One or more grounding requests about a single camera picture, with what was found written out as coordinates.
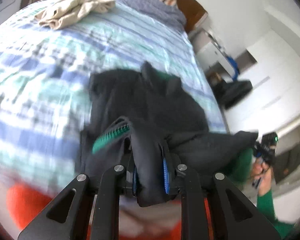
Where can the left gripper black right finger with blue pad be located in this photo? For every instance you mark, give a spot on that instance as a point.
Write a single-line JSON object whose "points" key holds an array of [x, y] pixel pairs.
{"points": [[212, 207]]}

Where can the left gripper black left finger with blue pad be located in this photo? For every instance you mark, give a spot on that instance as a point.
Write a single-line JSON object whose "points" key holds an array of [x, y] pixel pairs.
{"points": [[87, 208]]}

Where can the black quilted puffer jacket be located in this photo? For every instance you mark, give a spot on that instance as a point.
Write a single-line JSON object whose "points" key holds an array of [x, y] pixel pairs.
{"points": [[147, 114]]}

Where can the green sleeved forearm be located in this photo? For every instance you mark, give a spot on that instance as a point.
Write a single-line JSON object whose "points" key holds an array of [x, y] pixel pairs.
{"points": [[265, 205]]}

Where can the person's right hand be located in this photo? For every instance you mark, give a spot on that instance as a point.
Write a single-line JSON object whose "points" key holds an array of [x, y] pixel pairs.
{"points": [[262, 171]]}

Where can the orange red bed base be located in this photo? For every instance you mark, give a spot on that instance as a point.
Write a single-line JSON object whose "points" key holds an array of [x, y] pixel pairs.
{"points": [[161, 221]]}

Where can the black garment on chair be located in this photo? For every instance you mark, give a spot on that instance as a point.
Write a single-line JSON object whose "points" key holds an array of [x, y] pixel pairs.
{"points": [[228, 94]]}

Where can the blue cloth on desk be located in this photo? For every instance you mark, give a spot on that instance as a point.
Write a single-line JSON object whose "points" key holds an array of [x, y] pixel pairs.
{"points": [[235, 67]]}

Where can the white desk with drawers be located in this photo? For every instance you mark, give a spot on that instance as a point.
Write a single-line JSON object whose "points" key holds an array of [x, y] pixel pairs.
{"points": [[209, 52]]}

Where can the blue striped bed sheet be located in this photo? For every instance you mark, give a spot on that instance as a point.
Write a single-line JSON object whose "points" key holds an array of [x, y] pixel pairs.
{"points": [[44, 76]]}

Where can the blue plaid folded duvet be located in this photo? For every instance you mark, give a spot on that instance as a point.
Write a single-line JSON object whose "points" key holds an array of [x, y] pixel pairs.
{"points": [[168, 15]]}

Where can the cream fleece garment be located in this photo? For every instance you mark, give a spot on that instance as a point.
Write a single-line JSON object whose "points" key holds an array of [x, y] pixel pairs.
{"points": [[64, 13]]}

